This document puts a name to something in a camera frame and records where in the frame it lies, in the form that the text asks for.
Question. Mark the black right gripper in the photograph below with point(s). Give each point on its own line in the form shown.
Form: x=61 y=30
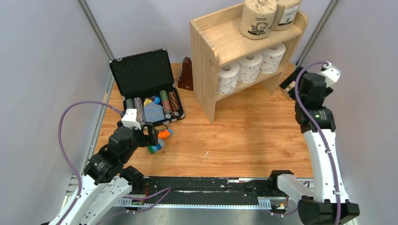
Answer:
x=292 y=77

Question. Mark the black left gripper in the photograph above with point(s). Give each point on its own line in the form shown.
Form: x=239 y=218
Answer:
x=148 y=139

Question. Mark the white floral paper roll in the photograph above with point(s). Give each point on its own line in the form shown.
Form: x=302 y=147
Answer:
x=227 y=78
x=249 y=67
x=271 y=58

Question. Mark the brown paper roll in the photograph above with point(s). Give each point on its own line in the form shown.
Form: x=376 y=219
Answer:
x=257 y=18
x=285 y=14
x=289 y=91

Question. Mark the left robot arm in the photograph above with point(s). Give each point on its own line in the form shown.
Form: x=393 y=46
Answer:
x=105 y=180

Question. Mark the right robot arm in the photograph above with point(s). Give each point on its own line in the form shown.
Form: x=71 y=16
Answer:
x=327 y=202

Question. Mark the light wooden two-tier shelf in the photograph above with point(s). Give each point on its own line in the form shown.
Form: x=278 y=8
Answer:
x=216 y=41

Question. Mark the green blue block stack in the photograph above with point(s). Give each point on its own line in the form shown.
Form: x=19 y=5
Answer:
x=160 y=145

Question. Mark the orange tape measure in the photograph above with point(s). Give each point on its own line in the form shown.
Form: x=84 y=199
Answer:
x=165 y=133

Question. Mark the black poker chip case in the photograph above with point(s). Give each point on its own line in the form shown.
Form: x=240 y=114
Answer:
x=147 y=75

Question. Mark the dark brown wooden metronome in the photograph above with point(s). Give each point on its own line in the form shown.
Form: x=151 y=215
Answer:
x=185 y=79

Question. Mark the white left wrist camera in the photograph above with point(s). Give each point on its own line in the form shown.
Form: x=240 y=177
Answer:
x=129 y=119

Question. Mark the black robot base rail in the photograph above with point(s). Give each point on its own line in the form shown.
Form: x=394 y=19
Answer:
x=211 y=193

